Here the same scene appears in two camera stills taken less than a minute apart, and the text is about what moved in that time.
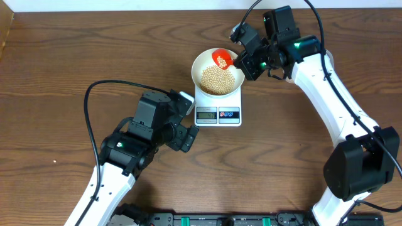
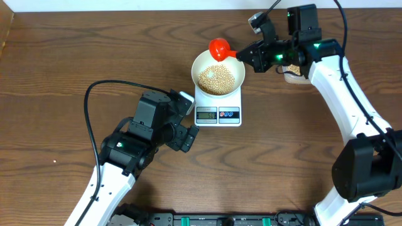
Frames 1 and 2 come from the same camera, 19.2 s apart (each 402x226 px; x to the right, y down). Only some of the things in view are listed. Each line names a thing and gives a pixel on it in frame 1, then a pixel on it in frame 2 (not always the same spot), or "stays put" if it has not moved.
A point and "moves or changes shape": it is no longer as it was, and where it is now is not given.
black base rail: x=127 y=215 stays put
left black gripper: x=179 y=135 stays put
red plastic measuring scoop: x=225 y=54 moves or changes shape
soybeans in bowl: x=216 y=81 stays put
